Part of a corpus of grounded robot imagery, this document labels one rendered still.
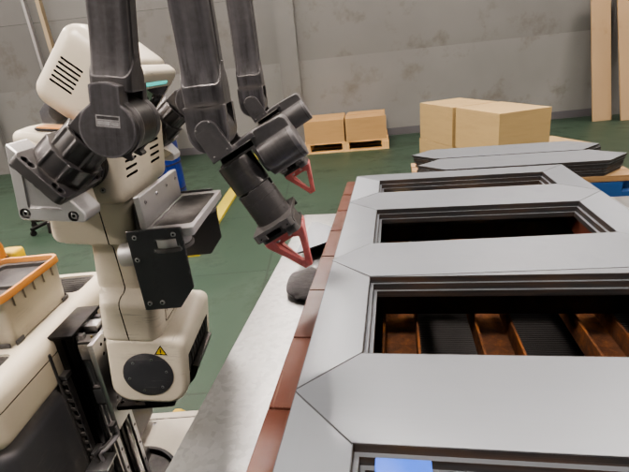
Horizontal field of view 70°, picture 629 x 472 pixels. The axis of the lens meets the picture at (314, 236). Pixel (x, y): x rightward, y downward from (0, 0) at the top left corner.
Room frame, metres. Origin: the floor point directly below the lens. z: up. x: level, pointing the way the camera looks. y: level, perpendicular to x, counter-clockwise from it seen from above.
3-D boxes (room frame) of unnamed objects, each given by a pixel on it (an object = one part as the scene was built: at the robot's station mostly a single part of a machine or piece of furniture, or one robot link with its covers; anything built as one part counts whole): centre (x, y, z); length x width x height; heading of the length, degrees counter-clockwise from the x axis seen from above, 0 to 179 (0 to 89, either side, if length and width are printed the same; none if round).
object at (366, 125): (7.00, -0.66, 0.24); 1.33 x 0.96 x 0.47; 87
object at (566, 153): (1.84, -0.85, 0.82); 0.80 x 0.40 x 0.06; 79
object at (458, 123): (3.91, -1.68, 0.41); 1.39 x 0.99 x 0.82; 7
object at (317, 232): (1.53, -0.03, 0.70); 0.39 x 0.12 x 0.04; 169
